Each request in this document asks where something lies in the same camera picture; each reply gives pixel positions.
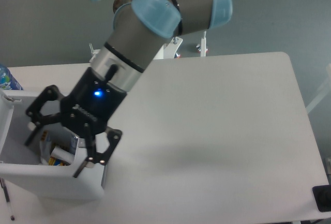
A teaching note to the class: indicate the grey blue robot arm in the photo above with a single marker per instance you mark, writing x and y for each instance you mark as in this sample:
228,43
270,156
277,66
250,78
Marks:
140,29

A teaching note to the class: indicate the colourful snack wrapper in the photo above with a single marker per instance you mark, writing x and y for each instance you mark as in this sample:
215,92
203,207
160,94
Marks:
56,162

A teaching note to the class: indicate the black device at edge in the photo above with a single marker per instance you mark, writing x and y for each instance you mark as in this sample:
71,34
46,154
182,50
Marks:
322,197

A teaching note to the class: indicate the blue labelled drink bottle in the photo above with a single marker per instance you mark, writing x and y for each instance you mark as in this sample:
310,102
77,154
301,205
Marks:
8,81

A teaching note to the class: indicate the crushed clear plastic bottle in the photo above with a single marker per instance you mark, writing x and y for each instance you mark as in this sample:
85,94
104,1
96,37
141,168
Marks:
49,148

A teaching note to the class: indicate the black pen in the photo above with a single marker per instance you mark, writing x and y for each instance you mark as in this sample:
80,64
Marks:
7,198

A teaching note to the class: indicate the white plastic trash can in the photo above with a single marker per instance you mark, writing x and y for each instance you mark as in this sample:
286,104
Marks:
21,164

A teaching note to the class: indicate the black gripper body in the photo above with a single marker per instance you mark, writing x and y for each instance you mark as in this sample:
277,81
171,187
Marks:
92,101

